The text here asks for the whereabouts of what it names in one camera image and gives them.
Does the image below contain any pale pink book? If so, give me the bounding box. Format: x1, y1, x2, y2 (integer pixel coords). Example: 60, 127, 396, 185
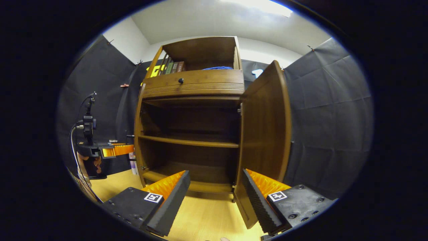
129, 152, 139, 176

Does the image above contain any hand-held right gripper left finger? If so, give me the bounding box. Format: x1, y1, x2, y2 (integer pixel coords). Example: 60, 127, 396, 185
100, 170, 191, 237

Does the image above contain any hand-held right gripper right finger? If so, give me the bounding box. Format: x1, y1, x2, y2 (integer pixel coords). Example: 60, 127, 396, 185
241, 168, 336, 236

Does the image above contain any wooden double-door shoe cabinet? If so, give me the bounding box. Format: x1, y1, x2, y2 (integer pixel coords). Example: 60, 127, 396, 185
134, 36, 245, 194

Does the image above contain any wooden drawer with black knob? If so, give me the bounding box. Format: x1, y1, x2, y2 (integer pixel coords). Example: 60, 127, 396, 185
142, 69, 245, 99

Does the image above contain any large ceiling light panel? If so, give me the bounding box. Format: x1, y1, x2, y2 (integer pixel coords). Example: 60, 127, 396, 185
219, 0, 294, 18

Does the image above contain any wooden shoe cabinet door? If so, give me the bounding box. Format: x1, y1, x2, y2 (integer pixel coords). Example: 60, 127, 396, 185
133, 83, 148, 188
233, 60, 292, 230

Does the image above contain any white cable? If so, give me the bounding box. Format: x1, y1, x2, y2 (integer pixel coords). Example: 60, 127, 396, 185
69, 124, 102, 203

